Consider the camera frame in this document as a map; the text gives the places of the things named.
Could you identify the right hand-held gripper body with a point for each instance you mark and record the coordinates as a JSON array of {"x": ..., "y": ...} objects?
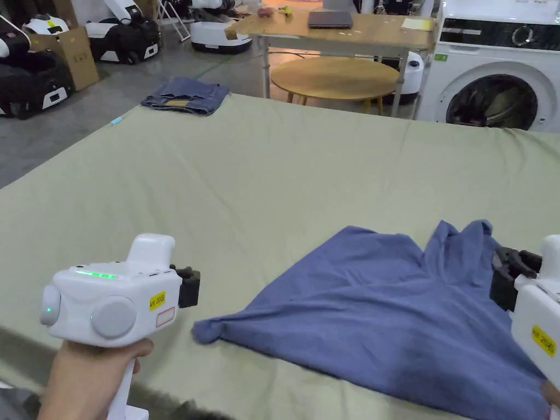
[{"x": 538, "y": 315}]

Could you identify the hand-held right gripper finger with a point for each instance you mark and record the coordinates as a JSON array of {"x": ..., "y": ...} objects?
[{"x": 512, "y": 262}]

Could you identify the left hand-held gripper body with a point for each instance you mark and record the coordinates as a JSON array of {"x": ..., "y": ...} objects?
[{"x": 109, "y": 288}]

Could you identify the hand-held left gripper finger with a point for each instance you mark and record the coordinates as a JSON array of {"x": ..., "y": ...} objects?
[{"x": 188, "y": 272}]

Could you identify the blue shirt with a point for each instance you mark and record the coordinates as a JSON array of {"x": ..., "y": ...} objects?
[{"x": 385, "y": 306}]

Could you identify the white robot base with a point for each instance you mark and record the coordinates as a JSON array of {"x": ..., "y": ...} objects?
[{"x": 214, "y": 35}]

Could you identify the person's right hand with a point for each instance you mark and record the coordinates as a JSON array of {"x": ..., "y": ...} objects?
[{"x": 552, "y": 391}]

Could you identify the person's left hand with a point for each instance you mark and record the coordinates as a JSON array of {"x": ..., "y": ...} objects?
[{"x": 83, "y": 380}]

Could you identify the bed with pale green sheet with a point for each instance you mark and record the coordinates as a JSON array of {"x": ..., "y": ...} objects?
[{"x": 245, "y": 183}]

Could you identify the small pale blue item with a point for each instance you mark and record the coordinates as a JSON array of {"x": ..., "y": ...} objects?
[{"x": 116, "y": 121}]

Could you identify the folded blue jeans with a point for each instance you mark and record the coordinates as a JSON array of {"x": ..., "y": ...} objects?
[{"x": 188, "y": 95}]

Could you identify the white washing machine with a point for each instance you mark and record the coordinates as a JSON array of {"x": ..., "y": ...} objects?
[{"x": 490, "y": 65}]

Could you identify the black and white robot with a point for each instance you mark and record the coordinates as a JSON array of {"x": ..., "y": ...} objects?
[
  {"x": 124, "y": 37},
  {"x": 30, "y": 83}
]

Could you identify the brown cardboard carton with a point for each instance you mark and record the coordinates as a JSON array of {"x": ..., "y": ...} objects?
[{"x": 76, "y": 57}]

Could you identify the white step ladder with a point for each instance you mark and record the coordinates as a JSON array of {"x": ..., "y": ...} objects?
[{"x": 173, "y": 19}]

